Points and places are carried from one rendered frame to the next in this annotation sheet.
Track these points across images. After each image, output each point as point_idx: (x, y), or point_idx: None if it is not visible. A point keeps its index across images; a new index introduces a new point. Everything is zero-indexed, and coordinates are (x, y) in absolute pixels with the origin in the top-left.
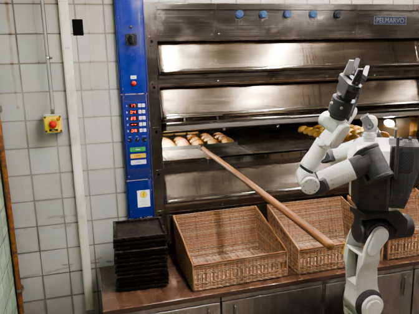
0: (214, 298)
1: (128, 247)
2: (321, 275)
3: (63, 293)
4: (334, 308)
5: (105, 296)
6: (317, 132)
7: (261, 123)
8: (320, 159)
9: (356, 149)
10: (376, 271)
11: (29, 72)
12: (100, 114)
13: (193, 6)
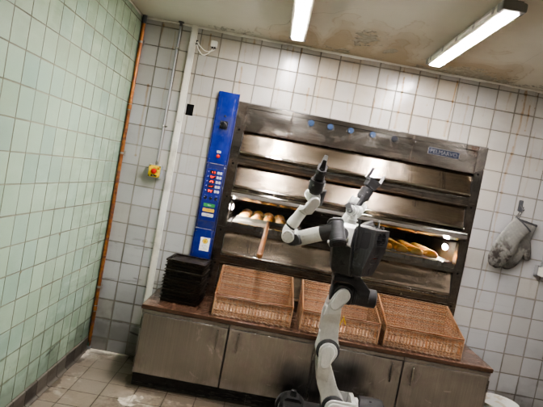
0: (224, 323)
1: (174, 266)
2: (316, 336)
3: (128, 300)
4: None
5: (149, 299)
6: None
7: None
8: (298, 220)
9: None
10: (338, 325)
11: (149, 133)
12: (189, 174)
13: (275, 111)
